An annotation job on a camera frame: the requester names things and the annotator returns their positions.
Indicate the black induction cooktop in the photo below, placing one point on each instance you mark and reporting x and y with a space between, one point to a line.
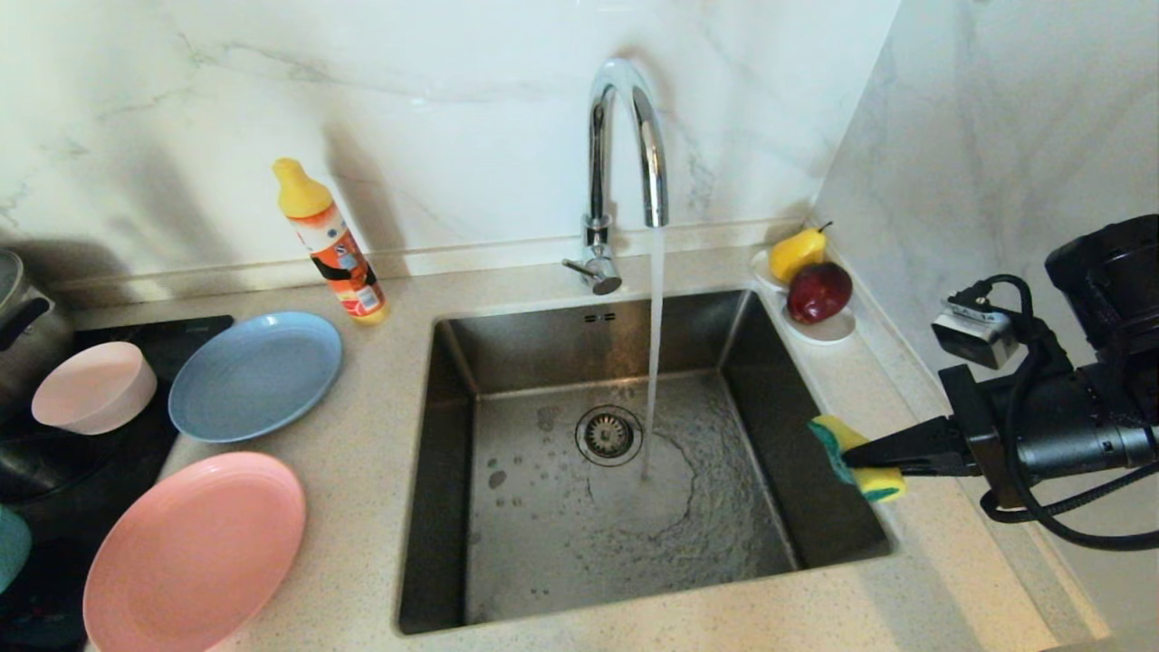
72 480

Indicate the blue grey plate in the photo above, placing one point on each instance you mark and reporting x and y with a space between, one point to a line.
253 380

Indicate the orange dish soap bottle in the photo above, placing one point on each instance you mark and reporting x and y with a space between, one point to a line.
349 263

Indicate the round metal drain strainer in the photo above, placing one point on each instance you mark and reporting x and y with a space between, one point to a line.
608 436

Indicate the teal bowl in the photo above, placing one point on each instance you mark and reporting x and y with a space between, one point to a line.
11 552

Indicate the pale pink bowl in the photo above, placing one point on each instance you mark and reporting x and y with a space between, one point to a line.
90 394

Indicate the chrome gooseneck faucet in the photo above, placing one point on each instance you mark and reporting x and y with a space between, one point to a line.
595 163

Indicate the dark red apple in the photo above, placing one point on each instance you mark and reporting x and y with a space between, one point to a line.
818 292

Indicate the stainless steel sink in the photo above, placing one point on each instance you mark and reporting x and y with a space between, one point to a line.
561 543

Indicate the yellow pear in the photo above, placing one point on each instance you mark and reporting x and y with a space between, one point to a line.
795 255

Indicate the pink plate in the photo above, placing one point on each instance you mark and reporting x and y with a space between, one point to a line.
195 552

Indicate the yellow green sponge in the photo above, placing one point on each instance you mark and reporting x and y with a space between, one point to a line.
878 484

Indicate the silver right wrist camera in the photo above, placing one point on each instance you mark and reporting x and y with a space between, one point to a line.
973 340

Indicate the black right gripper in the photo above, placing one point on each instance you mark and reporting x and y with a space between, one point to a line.
996 444

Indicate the small white dish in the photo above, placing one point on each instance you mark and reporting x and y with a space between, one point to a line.
828 333

